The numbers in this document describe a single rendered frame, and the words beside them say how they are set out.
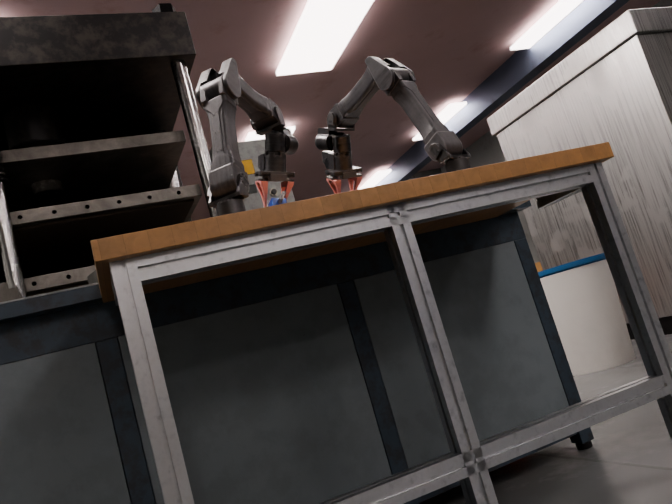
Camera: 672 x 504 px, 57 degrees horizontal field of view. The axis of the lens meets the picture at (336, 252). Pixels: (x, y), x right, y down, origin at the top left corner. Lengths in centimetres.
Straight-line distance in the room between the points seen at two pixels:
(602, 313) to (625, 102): 141
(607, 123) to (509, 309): 261
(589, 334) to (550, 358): 155
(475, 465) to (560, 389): 80
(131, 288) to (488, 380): 112
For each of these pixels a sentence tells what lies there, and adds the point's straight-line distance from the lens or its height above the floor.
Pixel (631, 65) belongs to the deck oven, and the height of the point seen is 163.
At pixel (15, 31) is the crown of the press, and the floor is 194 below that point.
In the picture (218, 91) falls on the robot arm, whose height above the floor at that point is 116.
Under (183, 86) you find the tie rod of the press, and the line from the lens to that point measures 267.
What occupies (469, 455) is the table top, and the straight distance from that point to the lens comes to 131.
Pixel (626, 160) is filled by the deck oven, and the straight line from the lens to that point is 436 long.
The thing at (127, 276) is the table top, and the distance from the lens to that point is 116.
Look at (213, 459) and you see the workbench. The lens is 158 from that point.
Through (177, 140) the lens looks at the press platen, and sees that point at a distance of 267.
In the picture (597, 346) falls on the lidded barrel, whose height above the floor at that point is 13.
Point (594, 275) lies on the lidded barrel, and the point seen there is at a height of 49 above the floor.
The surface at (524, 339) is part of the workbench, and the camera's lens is 199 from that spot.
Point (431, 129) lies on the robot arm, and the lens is 165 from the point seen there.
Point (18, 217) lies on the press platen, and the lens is 252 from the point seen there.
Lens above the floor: 50
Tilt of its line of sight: 8 degrees up
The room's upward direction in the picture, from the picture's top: 16 degrees counter-clockwise
